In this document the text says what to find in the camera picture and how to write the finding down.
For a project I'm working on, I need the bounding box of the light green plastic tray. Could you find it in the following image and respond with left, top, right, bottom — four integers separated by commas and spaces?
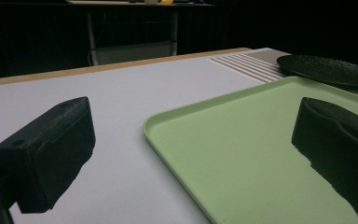
143, 76, 358, 224

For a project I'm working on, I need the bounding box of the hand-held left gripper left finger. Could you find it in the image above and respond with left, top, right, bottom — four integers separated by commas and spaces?
0, 96, 97, 215

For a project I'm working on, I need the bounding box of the background table with metal legs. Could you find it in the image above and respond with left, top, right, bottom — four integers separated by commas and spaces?
64, 0, 215, 67

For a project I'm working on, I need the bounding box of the black textured plate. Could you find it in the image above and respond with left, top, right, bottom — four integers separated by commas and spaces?
276, 54, 358, 89

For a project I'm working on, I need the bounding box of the white ribbed mat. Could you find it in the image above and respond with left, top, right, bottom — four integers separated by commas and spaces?
209, 48, 358, 101

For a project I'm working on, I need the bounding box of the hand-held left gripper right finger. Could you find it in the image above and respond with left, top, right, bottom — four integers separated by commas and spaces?
291, 96, 358, 217

